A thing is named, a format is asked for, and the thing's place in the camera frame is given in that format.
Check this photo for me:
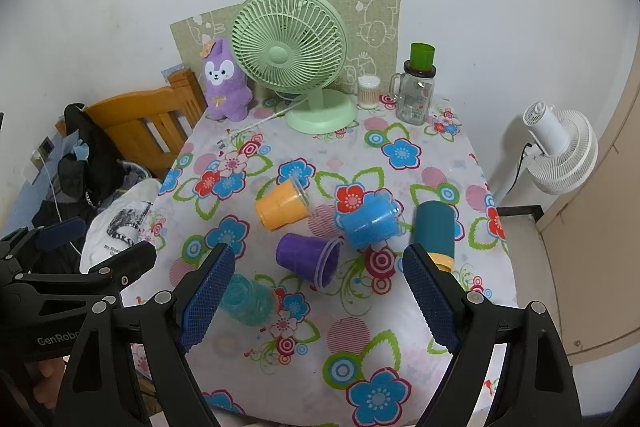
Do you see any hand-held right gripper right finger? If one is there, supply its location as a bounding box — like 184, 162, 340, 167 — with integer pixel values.
402, 243, 584, 427

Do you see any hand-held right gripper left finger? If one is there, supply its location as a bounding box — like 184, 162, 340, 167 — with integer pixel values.
52, 243, 236, 427

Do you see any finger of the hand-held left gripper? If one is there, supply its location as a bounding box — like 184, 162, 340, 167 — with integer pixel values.
0, 217, 89, 254
14, 241, 157, 289

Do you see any clear teal ribbed cup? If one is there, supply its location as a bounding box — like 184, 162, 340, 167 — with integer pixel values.
220, 273, 275, 326

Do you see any blue plastic cup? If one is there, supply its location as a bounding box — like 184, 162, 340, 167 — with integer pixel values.
341, 189, 405, 251

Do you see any purple plastic cup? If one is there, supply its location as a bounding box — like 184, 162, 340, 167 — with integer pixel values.
276, 233, 346, 291

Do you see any orange plastic cup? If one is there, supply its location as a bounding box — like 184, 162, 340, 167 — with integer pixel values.
254, 174, 312, 232

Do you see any green plastic cup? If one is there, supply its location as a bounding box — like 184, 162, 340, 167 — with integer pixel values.
409, 42, 436, 72

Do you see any person's left hand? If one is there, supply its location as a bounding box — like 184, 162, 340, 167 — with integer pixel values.
27, 354, 69, 414

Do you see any white printed shirt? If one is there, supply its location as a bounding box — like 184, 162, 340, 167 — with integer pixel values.
79, 179, 164, 274

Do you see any dark teal tumbler yellow lid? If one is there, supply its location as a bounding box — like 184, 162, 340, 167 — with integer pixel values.
411, 201, 456, 272

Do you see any pile of dark clothes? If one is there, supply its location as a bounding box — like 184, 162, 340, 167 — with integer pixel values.
32, 103, 151, 275

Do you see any wooden chair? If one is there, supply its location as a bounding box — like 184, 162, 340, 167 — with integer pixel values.
82, 68, 209, 180

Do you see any floral tablecloth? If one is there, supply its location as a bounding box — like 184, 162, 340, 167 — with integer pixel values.
120, 94, 519, 427

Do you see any beige cabinet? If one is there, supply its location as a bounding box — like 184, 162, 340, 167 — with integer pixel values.
537, 7, 640, 369

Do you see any white clip fan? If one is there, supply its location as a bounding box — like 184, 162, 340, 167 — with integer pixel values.
522, 102, 600, 196

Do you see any glass jar mug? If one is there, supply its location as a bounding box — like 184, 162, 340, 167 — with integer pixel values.
389, 62, 438, 126

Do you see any purple plush toy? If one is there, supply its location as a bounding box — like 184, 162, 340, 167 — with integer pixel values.
199, 38, 255, 122

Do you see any cotton swab jar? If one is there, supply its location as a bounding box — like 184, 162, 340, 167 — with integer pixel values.
357, 75, 382, 109

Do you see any green desk fan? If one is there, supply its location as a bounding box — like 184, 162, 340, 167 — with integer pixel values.
231, 0, 359, 134

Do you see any wall socket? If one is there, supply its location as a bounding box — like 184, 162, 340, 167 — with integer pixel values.
30, 136, 55, 170

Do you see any black metal frame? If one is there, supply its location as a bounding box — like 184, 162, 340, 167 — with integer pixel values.
492, 204, 546, 224

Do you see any black fan cable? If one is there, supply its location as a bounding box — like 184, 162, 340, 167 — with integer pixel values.
487, 141, 534, 202

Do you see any white fan cord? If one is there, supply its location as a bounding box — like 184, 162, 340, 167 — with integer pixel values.
217, 94, 314, 148

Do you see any beige cartoon wall mat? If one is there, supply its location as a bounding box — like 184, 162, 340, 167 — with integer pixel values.
170, 0, 402, 102

